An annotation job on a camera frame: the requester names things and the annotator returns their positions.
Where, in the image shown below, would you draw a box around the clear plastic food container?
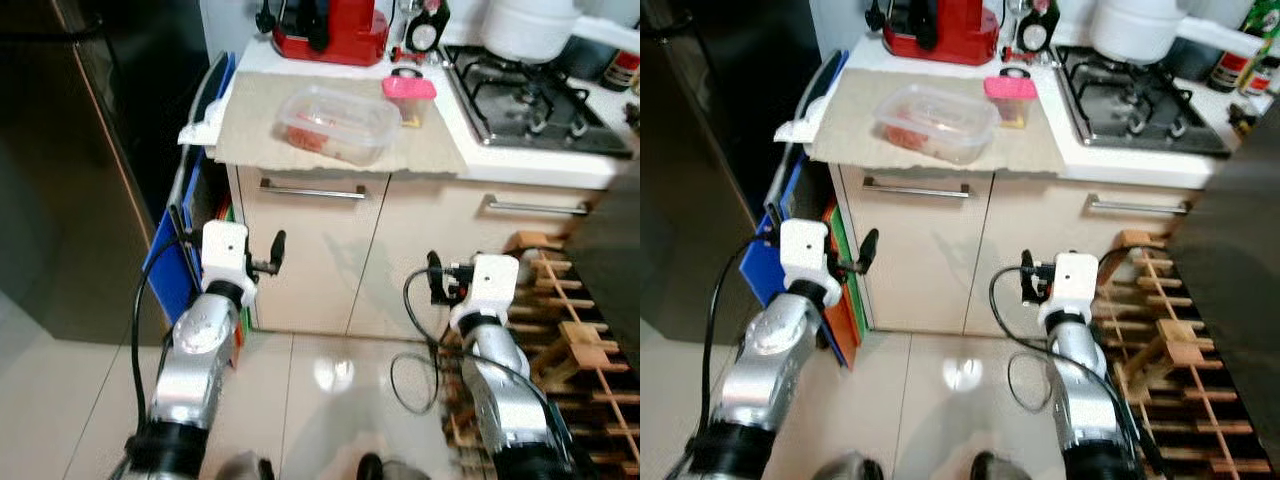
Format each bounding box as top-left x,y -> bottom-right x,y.
275,85 -> 403,168
873,85 -> 1001,166

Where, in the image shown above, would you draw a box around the beige kitchen base cabinet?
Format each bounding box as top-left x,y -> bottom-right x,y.
200,40 -> 641,341
810,40 -> 1241,341

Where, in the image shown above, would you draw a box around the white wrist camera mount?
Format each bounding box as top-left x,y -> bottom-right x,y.
200,220 -> 259,306
448,254 -> 521,331
778,218 -> 843,306
1036,252 -> 1101,329

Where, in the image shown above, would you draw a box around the grey flat board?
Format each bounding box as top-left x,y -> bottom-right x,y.
188,55 -> 229,136
782,55 -> 841,131

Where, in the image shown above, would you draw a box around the green bottle with red label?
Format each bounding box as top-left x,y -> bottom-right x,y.
598,48 -> 641,93
1208,0 -> 1263,93

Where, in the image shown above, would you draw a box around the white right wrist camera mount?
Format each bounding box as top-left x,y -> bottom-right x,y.
1036,252 -> 1101,329
448,254 -> 521,331

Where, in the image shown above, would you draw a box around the wooden slatted rack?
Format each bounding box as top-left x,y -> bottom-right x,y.
1095,230 -> 1280,480
440,230 -> 641,480

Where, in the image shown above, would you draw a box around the dark green round bottle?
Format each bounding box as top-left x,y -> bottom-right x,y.
405,0 -> 452,54
1015,0 -> 1061,53

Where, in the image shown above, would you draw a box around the red meat pieces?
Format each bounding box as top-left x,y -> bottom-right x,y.
285,120 -> 351,156
885,120 -> 951,156

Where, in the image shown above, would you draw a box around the green flat board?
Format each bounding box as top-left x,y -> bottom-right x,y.
825,203 -> 853,291

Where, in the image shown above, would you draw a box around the small dark sauce bottle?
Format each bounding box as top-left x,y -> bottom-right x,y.
1240,55 -> 1280,97

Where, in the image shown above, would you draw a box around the beige woven placemat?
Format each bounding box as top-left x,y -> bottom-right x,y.
212,70 -> 469,179
808,68 -> 1066,176

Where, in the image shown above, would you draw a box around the small pink lidded container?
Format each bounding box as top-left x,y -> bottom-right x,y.
381,68 -> 438,129
983,68 -> 1039,129

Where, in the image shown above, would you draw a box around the grey robot foot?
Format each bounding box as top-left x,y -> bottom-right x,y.
968,452 -> 1041,480
822,452 -> 881,480
358,452 -> 431,480
215,452 -> 276,480

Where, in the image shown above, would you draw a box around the grey right robot foot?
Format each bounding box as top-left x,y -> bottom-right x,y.
968,452 -> 1041,480
358,452 -> 431,480

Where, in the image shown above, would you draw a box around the black cable on floor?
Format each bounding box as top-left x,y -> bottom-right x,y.
1005,350 -> 1051,413
390,350 -> 446,416

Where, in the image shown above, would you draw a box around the red espresso machine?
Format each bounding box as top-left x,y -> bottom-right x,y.
258,0 -> 393,67
868,0 -> 1001,67

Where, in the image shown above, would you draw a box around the blue flat board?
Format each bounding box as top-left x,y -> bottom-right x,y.
143,52 -> 237,326
738,50 -> 851,311

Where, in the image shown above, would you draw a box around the steel gas hob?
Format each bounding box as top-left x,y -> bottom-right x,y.
1055,45 -> 1233,159
443,45 -> 633,159

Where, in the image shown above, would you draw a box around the grey left robot foot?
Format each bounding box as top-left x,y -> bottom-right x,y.
822,452 -> 881,480
215,452 -> 276,480

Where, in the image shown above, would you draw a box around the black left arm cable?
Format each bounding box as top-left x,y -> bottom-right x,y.
130,235 -> 206,441
708,232 -> 783,446

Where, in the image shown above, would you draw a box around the white pot with long handle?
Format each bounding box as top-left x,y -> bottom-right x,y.
1090,0 -> 1263,63
483,0 -> 641,66

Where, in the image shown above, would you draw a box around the long silver cabinet handle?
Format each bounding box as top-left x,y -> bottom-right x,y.
862,176 -> 971,199
258,178 -> 368,201
485,195 -> 593,217
1088,193 -> 1196,215

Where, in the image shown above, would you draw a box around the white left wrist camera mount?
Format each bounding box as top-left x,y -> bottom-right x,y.
778,218 -> 843,306
200,220 -> 259,306

